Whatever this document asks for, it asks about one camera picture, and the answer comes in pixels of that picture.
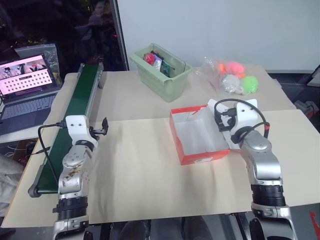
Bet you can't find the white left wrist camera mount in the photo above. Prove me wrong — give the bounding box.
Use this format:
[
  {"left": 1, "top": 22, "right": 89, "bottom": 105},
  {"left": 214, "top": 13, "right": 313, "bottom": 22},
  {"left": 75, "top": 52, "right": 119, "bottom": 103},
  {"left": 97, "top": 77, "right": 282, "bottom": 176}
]
[{"left": 65, "top": 114, "right": 99, "bottom": 151}]

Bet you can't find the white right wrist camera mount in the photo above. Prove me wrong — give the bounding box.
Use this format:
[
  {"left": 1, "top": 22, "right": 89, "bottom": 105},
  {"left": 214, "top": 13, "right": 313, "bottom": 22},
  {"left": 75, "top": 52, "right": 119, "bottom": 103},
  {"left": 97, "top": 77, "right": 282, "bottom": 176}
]
[{"left": 223, "top": 100, "right": 259, "bottom": 144}]

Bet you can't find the pale green plastic bin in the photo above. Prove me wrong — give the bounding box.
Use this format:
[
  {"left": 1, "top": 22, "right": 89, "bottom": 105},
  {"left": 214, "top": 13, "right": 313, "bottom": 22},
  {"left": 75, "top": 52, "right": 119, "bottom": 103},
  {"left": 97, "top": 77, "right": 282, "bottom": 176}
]
[{"left": 129, "top": 43, "right": 193, "bottom": 103}]

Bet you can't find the grey metal post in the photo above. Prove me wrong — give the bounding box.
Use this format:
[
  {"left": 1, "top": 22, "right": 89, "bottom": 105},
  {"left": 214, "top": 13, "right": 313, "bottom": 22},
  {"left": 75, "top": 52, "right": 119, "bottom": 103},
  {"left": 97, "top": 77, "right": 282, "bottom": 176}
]
[{"left": 111, "top": 0, "right": 130, "bottom": 72}]

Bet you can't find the dark green packet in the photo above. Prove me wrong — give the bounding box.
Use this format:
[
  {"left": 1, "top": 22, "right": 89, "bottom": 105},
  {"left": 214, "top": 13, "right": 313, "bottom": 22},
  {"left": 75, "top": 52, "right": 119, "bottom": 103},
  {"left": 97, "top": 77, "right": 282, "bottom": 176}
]
[{"left": 159, "top": 61, "right": 176, "bottom": 78}]

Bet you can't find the white and purple packet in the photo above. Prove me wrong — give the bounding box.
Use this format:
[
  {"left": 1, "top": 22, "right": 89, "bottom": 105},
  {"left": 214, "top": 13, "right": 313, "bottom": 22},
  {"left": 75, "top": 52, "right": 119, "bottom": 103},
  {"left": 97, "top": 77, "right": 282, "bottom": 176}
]
[{"left": 151, "top": 54, "right": 165, "bottom": 74}]

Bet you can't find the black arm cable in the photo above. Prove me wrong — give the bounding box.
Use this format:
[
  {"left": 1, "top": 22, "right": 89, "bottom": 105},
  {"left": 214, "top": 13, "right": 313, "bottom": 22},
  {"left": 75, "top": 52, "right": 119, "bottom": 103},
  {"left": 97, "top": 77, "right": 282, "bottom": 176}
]
[
  {"left": 213, "top": 98, "right": 272, "bottom": 139},
  {"left": 37, "top": 121, "right": 67, "bottom": 181}
]

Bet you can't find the clear plastic bag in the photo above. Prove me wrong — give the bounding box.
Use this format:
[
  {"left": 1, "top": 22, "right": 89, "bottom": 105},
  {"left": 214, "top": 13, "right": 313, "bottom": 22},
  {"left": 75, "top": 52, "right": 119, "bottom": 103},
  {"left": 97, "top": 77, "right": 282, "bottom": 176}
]
[{"left": 196, "top": 55, "right": 260, "bottom": 96}]

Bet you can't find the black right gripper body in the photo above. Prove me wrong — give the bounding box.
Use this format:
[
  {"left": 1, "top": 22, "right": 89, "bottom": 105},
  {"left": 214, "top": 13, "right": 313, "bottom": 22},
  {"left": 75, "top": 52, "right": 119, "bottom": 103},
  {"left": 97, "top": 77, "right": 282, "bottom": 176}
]
[{"left": 217, "top": 107, "right": 237, "bottom": 133}]

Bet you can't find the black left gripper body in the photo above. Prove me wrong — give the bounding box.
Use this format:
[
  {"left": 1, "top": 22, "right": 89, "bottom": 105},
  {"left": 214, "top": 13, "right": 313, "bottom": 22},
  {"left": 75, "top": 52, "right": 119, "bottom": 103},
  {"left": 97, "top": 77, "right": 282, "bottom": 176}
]
[{"left": 87, "top": 126, "right": 104, "bottom": 141}]

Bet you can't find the bright green plush toy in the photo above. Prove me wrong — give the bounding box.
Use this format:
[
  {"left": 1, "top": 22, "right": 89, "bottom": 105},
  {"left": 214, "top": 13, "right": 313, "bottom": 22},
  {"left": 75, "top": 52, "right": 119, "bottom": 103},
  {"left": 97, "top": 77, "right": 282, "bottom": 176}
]
[{"left": 240, "top": 75, "right": 259, "bottom": 94}]

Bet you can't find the open grey laptop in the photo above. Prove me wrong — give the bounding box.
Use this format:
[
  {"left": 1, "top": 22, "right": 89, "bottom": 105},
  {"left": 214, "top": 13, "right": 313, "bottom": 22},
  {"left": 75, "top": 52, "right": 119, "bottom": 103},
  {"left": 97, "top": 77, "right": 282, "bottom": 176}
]
[{"left": 0, "top": 53, "right": 60, "bottom": 137}]

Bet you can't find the white plush toy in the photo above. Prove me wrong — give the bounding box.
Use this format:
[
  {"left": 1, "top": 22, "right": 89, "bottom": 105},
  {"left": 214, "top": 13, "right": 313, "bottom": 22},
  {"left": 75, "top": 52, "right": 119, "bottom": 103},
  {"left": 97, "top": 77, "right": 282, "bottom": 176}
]
[{"left": 221, "top": 74, "right": 245, "bottom": 95}]

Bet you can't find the grey device with cables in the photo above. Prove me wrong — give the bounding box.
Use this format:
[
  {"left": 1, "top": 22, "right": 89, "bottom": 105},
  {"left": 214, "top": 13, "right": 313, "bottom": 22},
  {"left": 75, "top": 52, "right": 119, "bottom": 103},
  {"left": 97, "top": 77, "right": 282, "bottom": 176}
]
[{"left": 292, "top": 99, "right": 320, "bottom": 118}]

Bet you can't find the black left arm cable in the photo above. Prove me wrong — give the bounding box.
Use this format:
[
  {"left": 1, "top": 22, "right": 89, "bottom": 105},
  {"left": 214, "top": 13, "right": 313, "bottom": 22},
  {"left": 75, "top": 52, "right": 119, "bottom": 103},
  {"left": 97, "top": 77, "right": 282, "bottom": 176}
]
[{"left": 37, "top": 121, "right": 67, "bottom": 181}]

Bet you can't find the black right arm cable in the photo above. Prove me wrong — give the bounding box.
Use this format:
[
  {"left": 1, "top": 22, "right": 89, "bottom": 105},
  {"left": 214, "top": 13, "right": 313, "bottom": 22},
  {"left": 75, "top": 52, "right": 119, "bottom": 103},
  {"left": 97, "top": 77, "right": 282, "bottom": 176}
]
[{"left": 213, "top": 98, "right": 272, "bottom": 139}]

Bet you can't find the white cloth bundle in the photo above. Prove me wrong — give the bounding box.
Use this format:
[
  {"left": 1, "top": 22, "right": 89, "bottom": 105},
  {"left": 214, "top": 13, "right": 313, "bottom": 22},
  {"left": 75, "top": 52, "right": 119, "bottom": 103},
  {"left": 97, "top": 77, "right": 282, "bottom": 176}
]
[{"left": 0, "top": 152, "right": 25, "bottom": 219}]

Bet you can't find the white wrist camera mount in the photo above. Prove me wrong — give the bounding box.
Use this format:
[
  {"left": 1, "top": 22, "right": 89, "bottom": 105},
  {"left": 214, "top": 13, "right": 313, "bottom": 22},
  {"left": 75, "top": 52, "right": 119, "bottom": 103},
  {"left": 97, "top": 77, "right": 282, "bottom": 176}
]
[
  {"left": 65, "top": 114, "right": 99, "bottom": 151},
  {"left": 223, "top": 100, "right": 259, "bottom": 144}
]

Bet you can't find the green conveyor belt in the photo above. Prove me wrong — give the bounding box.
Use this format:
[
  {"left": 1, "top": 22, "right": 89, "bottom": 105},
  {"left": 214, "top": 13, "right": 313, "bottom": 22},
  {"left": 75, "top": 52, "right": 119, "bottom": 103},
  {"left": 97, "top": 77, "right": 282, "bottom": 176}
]
[{"left": 27, "top": 62, "right": 105, "bottom": 199}]

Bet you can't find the orange cardboard box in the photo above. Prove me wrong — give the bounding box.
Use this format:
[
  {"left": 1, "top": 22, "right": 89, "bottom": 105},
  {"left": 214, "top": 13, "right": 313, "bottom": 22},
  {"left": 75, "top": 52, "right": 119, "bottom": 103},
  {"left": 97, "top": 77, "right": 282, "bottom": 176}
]
[{"left": 169, "top": 98, "right": 258, "bottom": 167}]

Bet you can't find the orange pink plush toy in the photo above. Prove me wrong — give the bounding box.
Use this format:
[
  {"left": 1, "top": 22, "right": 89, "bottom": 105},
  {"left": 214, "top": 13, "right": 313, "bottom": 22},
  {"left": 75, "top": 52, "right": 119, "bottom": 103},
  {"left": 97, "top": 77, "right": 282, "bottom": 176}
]
[{"left": 216, "top": 59, "right": 246, "bottom": 79}]

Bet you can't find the red cardboard box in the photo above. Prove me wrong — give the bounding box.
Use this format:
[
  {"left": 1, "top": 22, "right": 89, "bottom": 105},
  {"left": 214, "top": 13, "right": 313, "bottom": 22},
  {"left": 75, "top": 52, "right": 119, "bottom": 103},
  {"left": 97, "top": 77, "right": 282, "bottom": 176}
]
[{"left": 173, "top": 107, "right": 229, "bottom": 155}]

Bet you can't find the red round toy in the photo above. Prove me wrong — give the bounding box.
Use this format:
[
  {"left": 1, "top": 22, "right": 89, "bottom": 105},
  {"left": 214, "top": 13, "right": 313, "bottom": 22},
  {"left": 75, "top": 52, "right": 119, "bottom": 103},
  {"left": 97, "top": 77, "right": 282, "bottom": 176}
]
[{"left": 143, "top": 52, "right": 156, "bottom": 65}]

